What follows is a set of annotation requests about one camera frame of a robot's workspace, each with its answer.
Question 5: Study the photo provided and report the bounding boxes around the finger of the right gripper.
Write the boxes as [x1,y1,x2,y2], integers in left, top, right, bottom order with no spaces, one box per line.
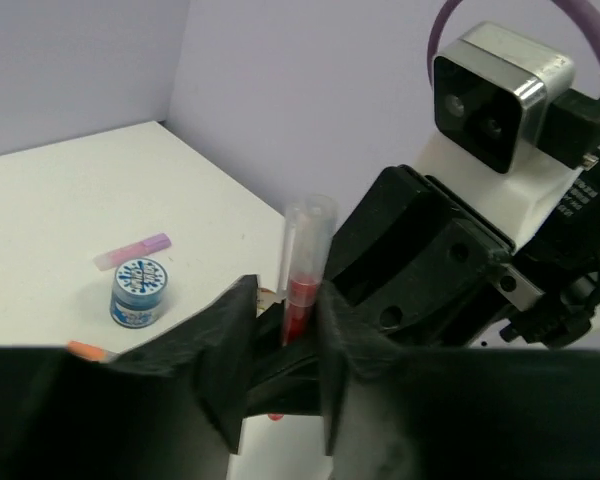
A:
[246,309,321,417]

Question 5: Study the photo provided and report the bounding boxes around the blue paint jar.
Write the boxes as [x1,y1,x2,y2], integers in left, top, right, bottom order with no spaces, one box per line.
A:
[110,258,169,329]

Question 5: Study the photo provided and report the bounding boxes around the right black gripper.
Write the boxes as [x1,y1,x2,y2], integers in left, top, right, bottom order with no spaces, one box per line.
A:
[323,165,600,348]

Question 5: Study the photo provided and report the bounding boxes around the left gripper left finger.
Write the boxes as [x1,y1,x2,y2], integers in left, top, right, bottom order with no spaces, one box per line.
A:
[109,274,259,453]

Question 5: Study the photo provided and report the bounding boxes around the orange highlighter marker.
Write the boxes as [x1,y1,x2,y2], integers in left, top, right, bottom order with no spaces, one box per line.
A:
[67,341,118,363]

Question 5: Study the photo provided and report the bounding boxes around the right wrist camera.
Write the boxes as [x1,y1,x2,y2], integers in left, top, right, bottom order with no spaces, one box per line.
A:
[432,22,576,174]

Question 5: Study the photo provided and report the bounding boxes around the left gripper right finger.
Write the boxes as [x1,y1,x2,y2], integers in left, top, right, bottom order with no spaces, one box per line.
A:
[317,282,395,455]

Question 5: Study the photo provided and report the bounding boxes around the pink highlighter marker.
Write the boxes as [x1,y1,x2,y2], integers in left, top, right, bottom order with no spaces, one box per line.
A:
[93,233,172,271]

